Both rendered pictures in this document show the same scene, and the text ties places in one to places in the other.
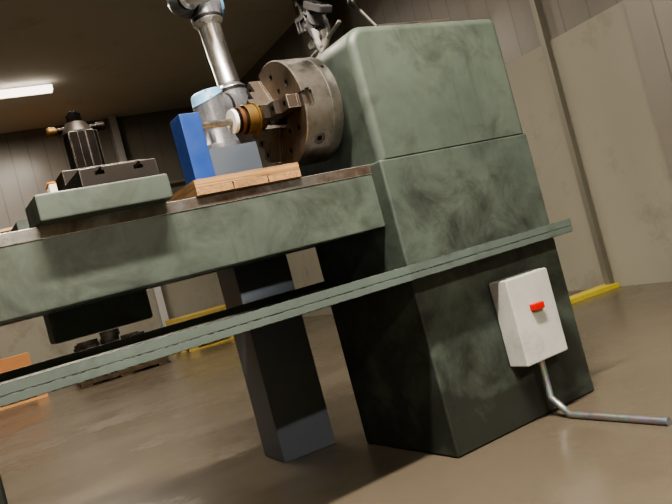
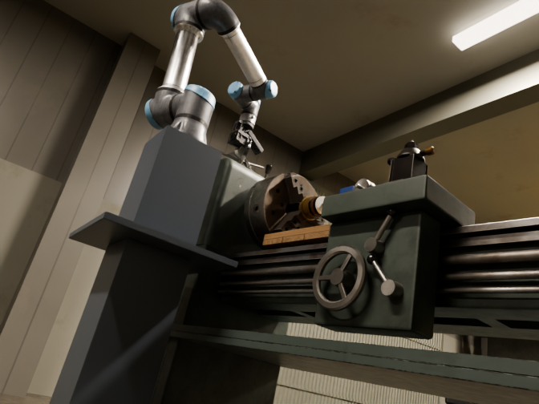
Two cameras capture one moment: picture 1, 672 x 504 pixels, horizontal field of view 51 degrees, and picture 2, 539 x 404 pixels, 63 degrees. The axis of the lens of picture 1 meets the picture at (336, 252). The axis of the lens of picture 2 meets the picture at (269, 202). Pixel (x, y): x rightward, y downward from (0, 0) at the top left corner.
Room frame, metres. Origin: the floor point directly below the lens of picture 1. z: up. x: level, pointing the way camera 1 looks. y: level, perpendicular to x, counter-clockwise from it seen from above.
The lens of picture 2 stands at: (2.33, 1.65, 0.45)
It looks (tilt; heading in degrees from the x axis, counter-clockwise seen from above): 22 degrees up; 265
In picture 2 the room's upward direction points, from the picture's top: 13 degrees clockwise
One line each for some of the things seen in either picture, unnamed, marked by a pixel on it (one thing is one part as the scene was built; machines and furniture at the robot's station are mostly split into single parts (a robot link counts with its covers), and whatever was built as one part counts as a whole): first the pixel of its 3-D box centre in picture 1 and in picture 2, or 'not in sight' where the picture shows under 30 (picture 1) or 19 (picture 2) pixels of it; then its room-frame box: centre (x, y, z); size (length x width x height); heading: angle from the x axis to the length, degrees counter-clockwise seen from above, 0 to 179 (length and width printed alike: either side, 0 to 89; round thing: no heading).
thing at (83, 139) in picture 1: (84, 152); (407, 177); (1.87, 0.57, 1.07); 0.07 x 0.07 x 0.10; 31
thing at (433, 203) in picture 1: (444, 290); (187, 368); (2.34, -0.31, 0.43); 0.60 x 0.48 x 0.86; 121
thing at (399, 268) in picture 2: (89, 284); (370, 271); (1.99, 0.69, 0.73); 0.27 x 0.12 x 0.27; 121
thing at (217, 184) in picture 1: (224, 192); (331, 254); (1.97, 0.26, 0.89); 0.36 x 0.30 x 0.04; 31
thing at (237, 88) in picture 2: not in sight; (242, 94); (2.42, -0.03, 1.60); 0.11 x 0.11 x 0.08; 51
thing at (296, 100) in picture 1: (285, 106); (314, 218); (2.00, 0.03, 1.08); 0.12 x 0.11 x 0.05; 31
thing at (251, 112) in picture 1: (249, 119); (312, 208); (2.04, 0.14, 1.08); 0.09 x 0.09 x 0.09; 31
